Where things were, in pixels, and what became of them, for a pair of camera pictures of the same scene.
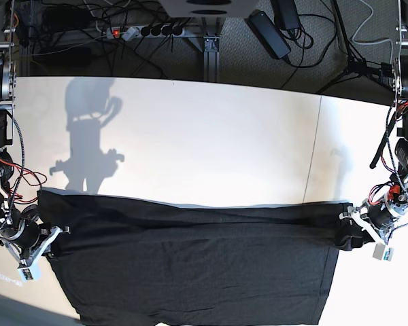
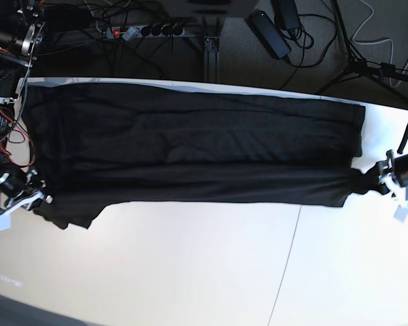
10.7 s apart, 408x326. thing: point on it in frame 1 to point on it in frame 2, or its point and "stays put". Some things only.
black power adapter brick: x=268 y=33 stays put
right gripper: x=349 y=236 to x=404 y=170
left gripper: x=33 y=241 to x=14 y=188
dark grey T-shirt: x=143 y=260 to x=92 y=145
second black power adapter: x=285 y=14 stays put
